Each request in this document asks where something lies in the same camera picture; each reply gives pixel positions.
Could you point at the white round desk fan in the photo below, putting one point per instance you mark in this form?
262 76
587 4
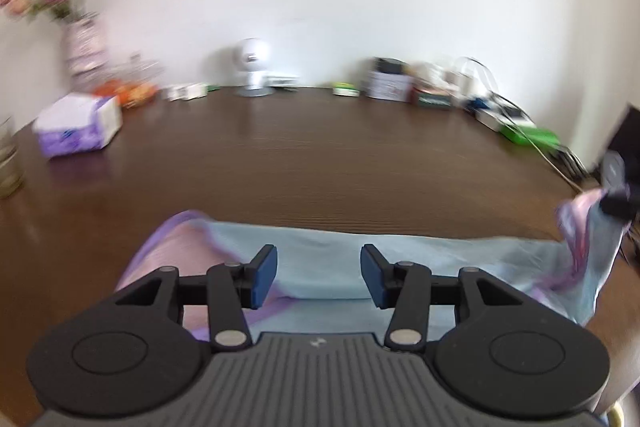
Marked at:
252 62

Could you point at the bright green box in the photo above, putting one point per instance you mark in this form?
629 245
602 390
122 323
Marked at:
532 137

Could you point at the white and purple tissue box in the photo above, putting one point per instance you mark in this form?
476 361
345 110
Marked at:
75 124

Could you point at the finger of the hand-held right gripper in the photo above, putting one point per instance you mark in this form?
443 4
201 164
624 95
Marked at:
620 206
613 168

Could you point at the orange snack packet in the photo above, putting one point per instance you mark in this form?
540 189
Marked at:
130 94

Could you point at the white plastic bag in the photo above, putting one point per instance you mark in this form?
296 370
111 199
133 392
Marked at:
470 77

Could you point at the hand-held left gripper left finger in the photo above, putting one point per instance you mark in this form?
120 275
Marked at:
264 279

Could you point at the clear glass cup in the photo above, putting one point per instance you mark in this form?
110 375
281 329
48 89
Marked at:
10 162

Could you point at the clear glass fruit bowl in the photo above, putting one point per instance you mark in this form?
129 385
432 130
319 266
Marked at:
130 77

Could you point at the purple patterned vase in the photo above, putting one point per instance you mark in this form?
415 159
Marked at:
86 49

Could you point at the pink and blue garment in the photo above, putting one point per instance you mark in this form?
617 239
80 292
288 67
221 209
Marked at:
400 252

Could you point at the small black box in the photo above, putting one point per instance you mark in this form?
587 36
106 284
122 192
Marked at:
389 66

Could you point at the white labelled container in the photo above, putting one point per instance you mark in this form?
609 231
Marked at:
390 86

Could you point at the green storage box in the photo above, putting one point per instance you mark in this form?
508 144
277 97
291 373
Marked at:
434 99

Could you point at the small white packet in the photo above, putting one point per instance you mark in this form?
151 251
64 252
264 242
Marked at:
187 92

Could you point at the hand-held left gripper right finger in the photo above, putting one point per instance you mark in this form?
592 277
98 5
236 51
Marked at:
372 279

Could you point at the white cardboard box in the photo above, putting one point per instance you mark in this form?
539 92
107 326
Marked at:
500 118

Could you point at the blue object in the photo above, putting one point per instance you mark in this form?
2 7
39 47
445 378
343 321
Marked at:
481 103

